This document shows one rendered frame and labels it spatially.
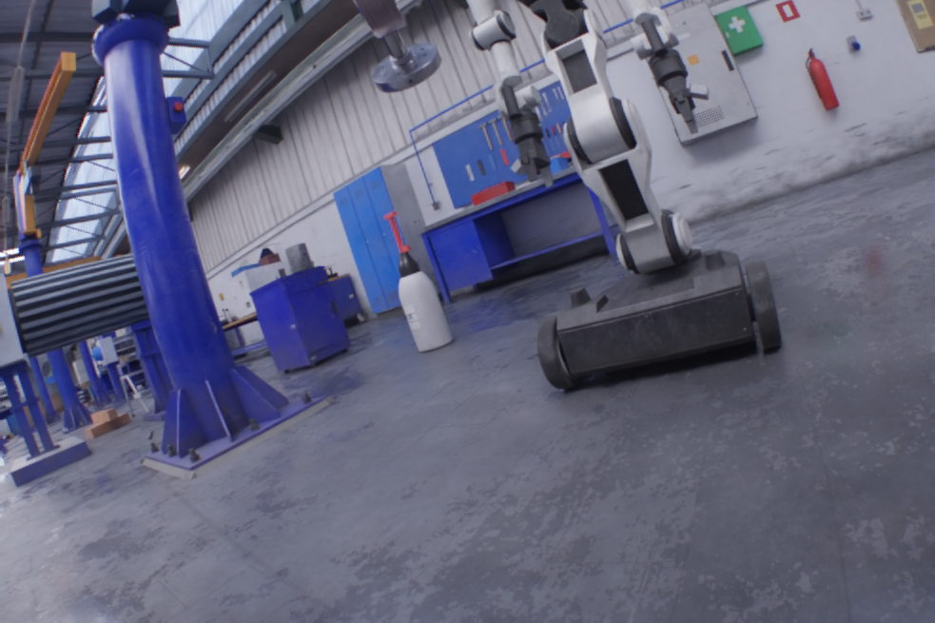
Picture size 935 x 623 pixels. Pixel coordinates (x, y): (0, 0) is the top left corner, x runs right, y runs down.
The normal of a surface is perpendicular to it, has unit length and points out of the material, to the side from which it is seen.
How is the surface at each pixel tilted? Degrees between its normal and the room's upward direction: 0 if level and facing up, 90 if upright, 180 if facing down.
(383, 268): 90
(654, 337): 90
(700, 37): 90
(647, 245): 106
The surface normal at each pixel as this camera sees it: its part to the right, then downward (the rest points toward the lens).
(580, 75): -0.57, 0.04
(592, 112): -0.61, -0.19
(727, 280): -0.60, -0.52
